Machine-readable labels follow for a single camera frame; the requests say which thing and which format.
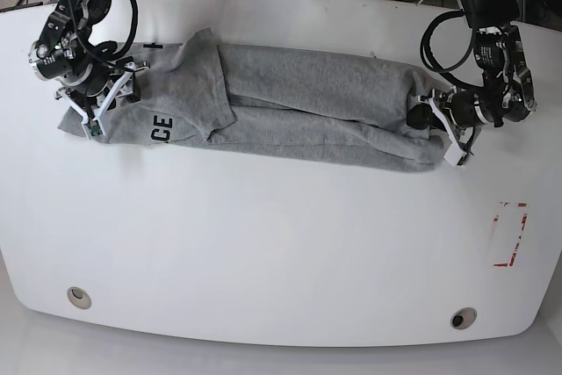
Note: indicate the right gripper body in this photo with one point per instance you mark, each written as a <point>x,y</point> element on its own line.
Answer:
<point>91,97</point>

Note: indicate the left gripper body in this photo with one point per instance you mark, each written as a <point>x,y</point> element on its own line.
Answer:
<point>460,114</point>

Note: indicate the grey t-shirt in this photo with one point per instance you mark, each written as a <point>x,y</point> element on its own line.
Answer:
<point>289,103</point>

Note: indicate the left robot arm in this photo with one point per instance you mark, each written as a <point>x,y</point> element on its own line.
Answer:
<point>507,92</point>

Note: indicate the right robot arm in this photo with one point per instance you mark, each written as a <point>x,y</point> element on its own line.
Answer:
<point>63,47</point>

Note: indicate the red tape rectangle marking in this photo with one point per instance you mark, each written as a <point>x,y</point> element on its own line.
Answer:
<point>508,229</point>

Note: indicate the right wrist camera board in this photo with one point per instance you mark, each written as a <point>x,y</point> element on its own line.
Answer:
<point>93,129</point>

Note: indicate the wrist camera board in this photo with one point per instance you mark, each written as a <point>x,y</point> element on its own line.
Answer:
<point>93,129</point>
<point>455,155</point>

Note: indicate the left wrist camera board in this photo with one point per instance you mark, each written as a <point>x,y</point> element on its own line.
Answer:
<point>455,155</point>

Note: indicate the left table cable grommet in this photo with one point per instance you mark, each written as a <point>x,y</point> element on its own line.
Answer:
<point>79,298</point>

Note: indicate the table cable grommet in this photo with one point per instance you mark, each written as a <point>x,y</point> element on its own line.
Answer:
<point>463,318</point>
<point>79,298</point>

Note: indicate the right table cable grommet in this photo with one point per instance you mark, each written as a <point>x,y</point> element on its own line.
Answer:
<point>463,318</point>

